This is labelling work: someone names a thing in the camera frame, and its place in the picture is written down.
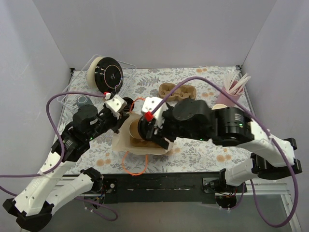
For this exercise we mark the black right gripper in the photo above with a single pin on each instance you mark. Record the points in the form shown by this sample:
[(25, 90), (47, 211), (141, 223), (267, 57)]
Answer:
[(154, 135)]

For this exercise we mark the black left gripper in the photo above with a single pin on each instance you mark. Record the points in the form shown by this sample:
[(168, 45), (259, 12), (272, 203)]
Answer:
[(119, 121)]

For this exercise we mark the kraft paper takeout bag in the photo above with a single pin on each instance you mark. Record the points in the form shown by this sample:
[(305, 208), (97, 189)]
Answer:
[(121, 141)]

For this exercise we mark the brown paper coffee cup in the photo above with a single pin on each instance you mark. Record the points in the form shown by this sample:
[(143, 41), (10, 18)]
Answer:
[(134, 130)]

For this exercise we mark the brown pulp cup tray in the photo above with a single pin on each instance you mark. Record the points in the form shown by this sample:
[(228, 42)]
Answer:
[(142, 143)]

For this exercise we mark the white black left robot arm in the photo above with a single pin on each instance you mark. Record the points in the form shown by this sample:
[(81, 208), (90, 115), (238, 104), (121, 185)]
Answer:
[(38, 202)]

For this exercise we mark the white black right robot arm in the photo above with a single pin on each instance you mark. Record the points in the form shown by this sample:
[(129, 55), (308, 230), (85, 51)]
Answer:
[(227, 127)]

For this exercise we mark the floral patterned tablecloth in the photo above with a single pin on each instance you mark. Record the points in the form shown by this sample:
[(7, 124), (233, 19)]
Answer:
[(185, 155)]

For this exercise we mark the dark green mug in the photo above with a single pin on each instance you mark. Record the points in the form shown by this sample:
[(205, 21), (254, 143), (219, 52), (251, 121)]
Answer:
[(82, 100)]

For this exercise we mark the brown pulp cup carrier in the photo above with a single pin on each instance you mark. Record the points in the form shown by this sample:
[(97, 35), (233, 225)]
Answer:
[(181, 93)]

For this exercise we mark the cream round plate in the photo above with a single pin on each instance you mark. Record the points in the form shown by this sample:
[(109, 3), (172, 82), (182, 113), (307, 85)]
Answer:
[(91, 73)]

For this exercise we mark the stack of paper cups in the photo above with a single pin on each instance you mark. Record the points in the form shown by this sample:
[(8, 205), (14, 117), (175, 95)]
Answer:
[(219, 106)]

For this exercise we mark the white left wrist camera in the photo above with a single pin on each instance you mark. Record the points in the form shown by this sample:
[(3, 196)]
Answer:
[(115, 103)]

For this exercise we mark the black table front rail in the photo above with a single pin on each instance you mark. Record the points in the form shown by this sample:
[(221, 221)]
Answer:
[(160, 187)]

